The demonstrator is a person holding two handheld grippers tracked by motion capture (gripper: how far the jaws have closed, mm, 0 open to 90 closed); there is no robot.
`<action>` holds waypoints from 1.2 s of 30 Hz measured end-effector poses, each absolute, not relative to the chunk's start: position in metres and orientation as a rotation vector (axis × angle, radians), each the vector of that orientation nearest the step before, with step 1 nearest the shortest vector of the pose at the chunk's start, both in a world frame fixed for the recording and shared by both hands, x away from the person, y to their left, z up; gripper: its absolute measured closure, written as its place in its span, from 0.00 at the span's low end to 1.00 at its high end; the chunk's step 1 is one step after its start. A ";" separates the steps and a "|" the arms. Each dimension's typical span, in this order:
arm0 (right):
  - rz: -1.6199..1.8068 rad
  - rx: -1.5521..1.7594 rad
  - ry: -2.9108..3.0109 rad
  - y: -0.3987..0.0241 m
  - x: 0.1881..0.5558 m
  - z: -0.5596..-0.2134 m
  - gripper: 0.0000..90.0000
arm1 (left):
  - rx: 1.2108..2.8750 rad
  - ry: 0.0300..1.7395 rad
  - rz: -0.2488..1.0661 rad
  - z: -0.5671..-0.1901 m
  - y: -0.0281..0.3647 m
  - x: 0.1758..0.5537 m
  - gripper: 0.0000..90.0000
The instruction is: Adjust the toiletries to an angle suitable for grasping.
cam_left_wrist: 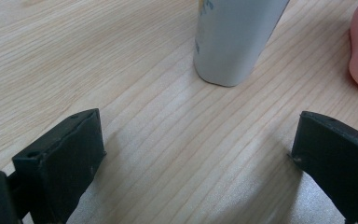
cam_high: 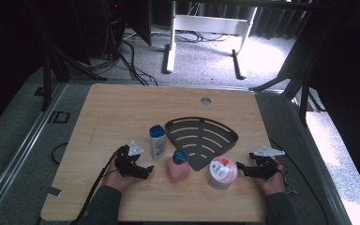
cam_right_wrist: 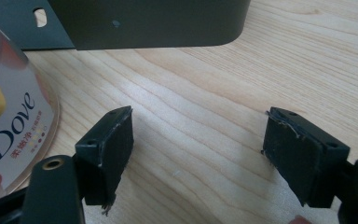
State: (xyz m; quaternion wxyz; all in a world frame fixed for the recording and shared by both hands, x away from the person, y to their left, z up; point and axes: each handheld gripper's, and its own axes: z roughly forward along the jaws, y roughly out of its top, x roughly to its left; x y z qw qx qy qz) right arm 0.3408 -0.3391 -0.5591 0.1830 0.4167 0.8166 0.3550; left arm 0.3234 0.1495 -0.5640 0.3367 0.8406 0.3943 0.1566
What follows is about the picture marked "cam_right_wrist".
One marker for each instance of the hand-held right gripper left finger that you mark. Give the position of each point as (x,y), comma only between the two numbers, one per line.
(105,155)

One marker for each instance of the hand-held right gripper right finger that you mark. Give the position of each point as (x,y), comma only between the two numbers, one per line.
(298,161)

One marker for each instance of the dark grey metal rack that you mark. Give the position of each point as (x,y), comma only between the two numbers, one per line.
(152,25)

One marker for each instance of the pink scrub jar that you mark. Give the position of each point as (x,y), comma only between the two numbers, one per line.
(12,124)

